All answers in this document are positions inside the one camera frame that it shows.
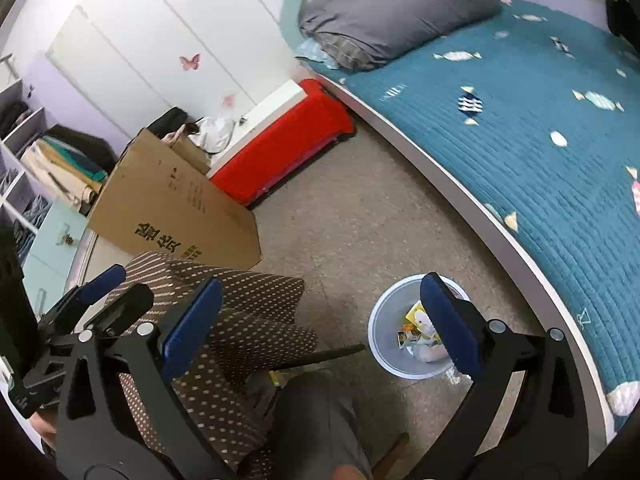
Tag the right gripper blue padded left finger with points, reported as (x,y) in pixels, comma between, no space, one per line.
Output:
(184,328)

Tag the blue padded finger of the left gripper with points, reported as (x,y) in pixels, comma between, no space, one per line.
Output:
(94,290)

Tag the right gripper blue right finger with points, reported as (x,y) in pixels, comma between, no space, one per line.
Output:
(459,325)

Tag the translucent trash bin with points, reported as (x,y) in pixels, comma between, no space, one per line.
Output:
(402,338)

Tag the mint green drawer unit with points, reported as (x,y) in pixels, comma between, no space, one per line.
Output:
(51,256)

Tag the brown polka dot tablecloth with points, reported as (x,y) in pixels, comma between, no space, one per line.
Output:
(255,331)

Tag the brown cardboard box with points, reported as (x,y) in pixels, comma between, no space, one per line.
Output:
(155,201)

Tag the hanging clothes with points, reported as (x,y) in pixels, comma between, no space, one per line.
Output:
(74,166)

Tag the white open shelf unit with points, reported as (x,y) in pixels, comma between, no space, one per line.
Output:
(25,200)

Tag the person's grey shorts leg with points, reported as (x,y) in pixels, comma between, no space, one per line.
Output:
(312,429)

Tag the white plastic bag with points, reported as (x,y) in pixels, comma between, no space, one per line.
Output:
(213,134)

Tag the red storage box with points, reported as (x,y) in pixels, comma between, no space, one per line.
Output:
(294,138)

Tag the teal bed sheet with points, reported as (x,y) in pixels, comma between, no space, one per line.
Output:
(536,113)

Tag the grey folded blanket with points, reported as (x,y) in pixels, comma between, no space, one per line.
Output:
(363,35)

